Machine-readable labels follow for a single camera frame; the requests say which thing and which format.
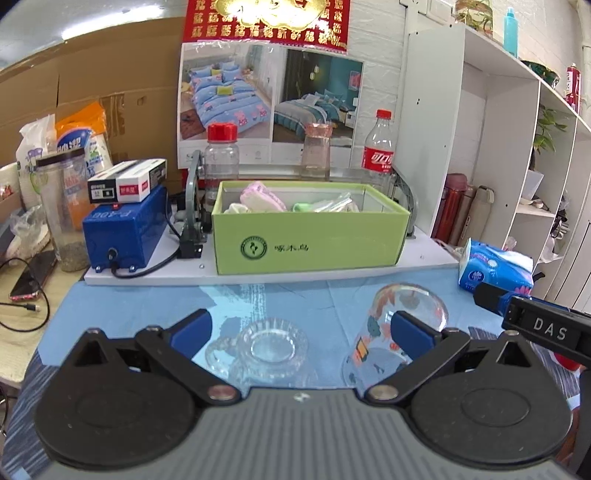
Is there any clear plastic wrapper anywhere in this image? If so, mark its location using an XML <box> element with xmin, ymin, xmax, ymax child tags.
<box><xmin>318</xmin><ymin>191</ymin><xmax>362</xmax><ymax>213</ymax></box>

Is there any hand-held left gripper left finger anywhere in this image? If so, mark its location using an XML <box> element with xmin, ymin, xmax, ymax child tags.
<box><xmin>69</xmin><ymin>308</ymin><xmax>242</xmax><ymax>407</ymax></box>

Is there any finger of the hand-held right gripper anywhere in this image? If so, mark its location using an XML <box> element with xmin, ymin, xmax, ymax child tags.
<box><xmin>475</xmin><ymin>282</ymin><xmax>511</xmax><ymax>320</ymax></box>

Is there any black power cable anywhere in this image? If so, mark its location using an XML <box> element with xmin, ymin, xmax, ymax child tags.
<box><xmin>108</xmin><ymin>222</ymin><xmax>204</xmax><ymax>280</ymax></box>

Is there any white black carton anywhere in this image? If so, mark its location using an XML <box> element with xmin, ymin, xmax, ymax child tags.
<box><xmin>87</xmin><ymin>158</ymin><xmax>168</xmax><ymax>205</ymax></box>

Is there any small leafy plant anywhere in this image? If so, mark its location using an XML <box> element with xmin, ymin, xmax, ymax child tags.
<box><xmin>455</xmin><ymin>0</ymin><xmax>495</xmax><ymax>38</ymax></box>

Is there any white base board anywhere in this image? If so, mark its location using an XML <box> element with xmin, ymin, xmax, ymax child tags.
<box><xmin>83</xmin><ymin>226</ymin><xmax>462</xmax><ymax>287</ymax></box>

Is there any clear plastic bag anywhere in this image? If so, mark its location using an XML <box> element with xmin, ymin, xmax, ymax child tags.
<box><xmin>7</xmin><ymin>208</ymin><xmax>52</xmax><ymax>260</ymax></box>

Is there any black charging cable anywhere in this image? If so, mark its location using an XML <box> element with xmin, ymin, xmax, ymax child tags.
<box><xmin>0</xmin><ymin>258</ymin><xmax>52</xmax><ymax>331</ymax></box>

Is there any wall poster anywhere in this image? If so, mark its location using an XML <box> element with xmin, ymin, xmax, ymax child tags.
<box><xmin>177</xmin><ymin>0</ymin><xmax>365</xmax><ymax>169</ymax></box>

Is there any clear bottle pink cap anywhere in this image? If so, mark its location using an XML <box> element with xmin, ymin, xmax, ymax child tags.
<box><xmin>300</xmin><ymin>122</ymin><xmax>334</xmax><ymax>181</ymax></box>

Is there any grey metal bracket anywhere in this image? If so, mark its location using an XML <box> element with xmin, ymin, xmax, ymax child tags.
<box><xmin>178</xmin><ymin>150</ymin><xmax>207</xmax><ymax>259</ymax></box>
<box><xmin>392</xmin><ymin>161</ymin><xmax>419</xmax><ymax>241</ymax></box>

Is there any blue metal box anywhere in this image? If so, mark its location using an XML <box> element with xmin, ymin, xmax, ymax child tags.
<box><xmin>82</xmin><ymin>185</ymin><xmax>169</xmax><ymax>273</ymax></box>

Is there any textured glass mug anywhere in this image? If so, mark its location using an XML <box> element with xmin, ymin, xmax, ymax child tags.
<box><xmin>205</xmin><ymin>316</ymin><xmax>309</xmax><ymax>384</ymax></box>

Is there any printed glass mug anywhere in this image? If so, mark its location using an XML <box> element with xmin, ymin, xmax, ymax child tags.
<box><xmin>342</xmin><ymin>282</ymin><xmax>450</xmax><ymax>388</ymax></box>

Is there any red flask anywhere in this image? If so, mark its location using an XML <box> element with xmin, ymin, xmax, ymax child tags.
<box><xmin>436</xmin><ymin>173</ymin><xmax>467</xmax><ymax>245</ymax></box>

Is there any beige flask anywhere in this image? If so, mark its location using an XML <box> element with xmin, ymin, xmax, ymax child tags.
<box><xmin>462</xmin><ymin>185</ymin><xmax>495</xmax><ymax>250</ymax></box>

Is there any brown flask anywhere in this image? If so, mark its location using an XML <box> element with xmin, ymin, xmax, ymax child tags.
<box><xmin>450</xmin><ymin>185</ymin><xmax>476</xmax><ymax>245</ymax></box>

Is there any clear bottle red cap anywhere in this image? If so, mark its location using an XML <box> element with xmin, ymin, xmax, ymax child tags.
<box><xmin>203</xmin><ymin>124</ymin><xmax>241</xmax><ymax>204</ymax></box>

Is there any red spray can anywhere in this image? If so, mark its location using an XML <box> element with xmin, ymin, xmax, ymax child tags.
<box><xmin>564</xmin><ymin>62</ymin><xmax>580</xmax><ymax>114</ymax></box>

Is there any smartphone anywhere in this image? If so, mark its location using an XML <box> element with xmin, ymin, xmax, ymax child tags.
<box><xmin>9</xmin><ymin>249</ymin><xmax>58</xmax><ymax>301</ymax></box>

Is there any orange blue packet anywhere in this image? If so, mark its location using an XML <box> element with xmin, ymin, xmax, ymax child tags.
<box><xmin>55</xmin><ymin>102</ymin><xmax>114</xmax><ymax>229</ymax></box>

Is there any cola bottle red label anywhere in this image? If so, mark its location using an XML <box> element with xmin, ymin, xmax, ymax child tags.
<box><xmin>361</xmin><ymin>109</ymin><xmax>397</xmax><ymax>195</ymax></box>

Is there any white shelf unit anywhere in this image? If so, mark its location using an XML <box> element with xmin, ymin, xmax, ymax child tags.
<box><xmin>402</xmin><ymin>0</ymin><xmax>591</xmax><ymax>301</ymax></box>

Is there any blue tissue pack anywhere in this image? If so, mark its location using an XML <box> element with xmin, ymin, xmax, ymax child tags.
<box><xmin>457</xmin><ymin>237</ymin><xmax>535</xmax><ymax>296</ymax></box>

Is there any blue spray bottle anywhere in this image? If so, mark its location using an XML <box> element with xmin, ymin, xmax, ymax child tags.
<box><xmin>503</xmin><ymin>7</ymin><xmax>520</xmax><ymax>58</ymax></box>

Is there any blue printed mat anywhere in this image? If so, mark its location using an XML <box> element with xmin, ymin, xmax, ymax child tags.
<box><xmin>4</xmin><ymin>267</ymin><xmax>583</xmax><ymax>462</ymax></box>

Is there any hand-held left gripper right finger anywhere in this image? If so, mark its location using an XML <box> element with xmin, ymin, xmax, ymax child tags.
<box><xmin>364</xmin><ymin>310</ymin><xmax>536</xmax><ymax>407</ymax></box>

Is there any green cardboard box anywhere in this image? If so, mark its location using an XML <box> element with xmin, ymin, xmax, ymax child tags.
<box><xmin>211</xmin><ymin>180</ymin><xmax>411</xmax><ymax>276</ymax></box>

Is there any white plastic packet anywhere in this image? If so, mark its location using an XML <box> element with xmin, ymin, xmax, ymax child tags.
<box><xmin>16</xmin><ymin>115</ymin><xmax>58</xmax><ymax>208</ymax></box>

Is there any cardboard sheet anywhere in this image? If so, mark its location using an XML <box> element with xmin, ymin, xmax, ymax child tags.
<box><xmin>0</xmin><ymin>16</ymin><xmax>185</xmax><ymax>181</ymax></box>

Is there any clear jar black lid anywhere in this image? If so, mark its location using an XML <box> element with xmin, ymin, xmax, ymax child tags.
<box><xmin>34</xmin><ymin>148</ymin><xmax>90</xmax><ymax>273</ymax></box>

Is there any potted plant white pot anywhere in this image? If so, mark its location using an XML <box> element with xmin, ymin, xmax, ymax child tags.
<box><xmin>521</xmin><ymin>104</ymin><xmax>570</xmax><ymax>202</ymax></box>

